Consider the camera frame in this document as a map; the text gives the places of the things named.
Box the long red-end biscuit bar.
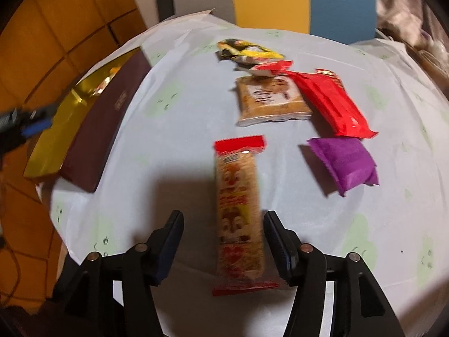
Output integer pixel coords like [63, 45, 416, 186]
[212, 135, 279, 297]

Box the purple snack pack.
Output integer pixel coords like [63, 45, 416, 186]
[308, 137, 379, 197]

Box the red foil snack pack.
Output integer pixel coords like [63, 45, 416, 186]
[285, 69, 378, 139]

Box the brown pastry clear wrapper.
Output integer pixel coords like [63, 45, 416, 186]
[236, 76, 312, 126]

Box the yellow black snack wrapper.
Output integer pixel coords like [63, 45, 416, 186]
[217, 39, 284, 64]

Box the gold rectangular tin box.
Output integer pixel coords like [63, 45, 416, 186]
[24, 47, 152, 193]

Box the light blue patterned tablecloth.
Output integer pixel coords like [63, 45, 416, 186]
[50, 13, 448, 336]

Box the grey yellow blue chair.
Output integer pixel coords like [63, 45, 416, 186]
[173, 0, 377, 44]

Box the floral beige curtain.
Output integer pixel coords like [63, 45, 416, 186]
[376, 0, 448, 48]

